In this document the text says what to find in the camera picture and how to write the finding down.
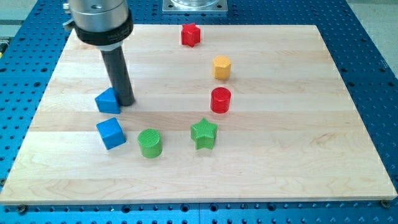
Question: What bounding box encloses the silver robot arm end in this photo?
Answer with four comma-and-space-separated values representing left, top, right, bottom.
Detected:
63, 0, 134, 51

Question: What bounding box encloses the blue triangle block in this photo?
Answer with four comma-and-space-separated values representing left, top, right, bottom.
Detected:
95, 88, 121, 114

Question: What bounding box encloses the green star block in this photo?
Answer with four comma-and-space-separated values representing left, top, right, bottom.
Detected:
190, 118, 218, 150

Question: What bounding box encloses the light wooden board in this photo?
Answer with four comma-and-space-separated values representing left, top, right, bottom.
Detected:
1, 24, 397, 205

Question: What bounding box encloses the red cylinder block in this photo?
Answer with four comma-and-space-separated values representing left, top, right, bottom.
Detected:
210, 87, 231, 114

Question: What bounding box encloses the yellow hexagon block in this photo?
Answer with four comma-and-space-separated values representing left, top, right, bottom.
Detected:
213, 55, 232, 80

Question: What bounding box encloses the green cylinder block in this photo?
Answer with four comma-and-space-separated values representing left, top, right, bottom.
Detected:
137, 129, 162, 159

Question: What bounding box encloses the red star block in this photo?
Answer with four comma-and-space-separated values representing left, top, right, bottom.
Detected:
181, 23, 201, 47

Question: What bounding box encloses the blue cube block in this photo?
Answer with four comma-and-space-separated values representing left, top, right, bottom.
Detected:
96, 118, 126, 150

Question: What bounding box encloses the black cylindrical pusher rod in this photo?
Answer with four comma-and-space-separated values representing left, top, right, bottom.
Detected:
101, 47, 135, 106

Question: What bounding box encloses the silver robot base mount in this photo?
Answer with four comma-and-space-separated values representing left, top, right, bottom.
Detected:
162, 0, 228, 12

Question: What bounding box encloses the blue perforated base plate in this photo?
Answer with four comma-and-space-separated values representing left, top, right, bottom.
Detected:
1, 1, 397, 223

